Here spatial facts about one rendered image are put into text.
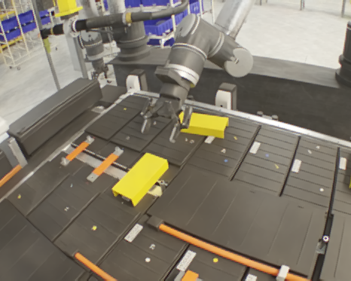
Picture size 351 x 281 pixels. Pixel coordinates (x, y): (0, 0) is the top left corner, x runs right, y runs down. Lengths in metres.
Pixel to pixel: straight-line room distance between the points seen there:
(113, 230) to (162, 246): 0.13
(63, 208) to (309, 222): 0.63
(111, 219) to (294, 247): 0.44
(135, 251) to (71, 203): 0.25
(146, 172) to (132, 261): 0.26
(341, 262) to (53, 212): 0.72
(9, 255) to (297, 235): 0.71
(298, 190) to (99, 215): 0.52
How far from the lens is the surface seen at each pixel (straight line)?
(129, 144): 0.86
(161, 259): 0.58
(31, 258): 0.69
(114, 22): 0.93
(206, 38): 0.79
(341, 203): 0.72
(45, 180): 0.86
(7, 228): 0.80
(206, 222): 0.61
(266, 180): 0.71
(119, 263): 0.60
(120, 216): 0.67
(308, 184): 0.73
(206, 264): 0.57
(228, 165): 0.74
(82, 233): 0.67
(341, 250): 0.63
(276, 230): 0.61
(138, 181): 0.70
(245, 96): 1.63
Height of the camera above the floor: 1.52
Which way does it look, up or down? 38 degrees down
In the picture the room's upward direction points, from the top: 8 degrees counter-clockwise
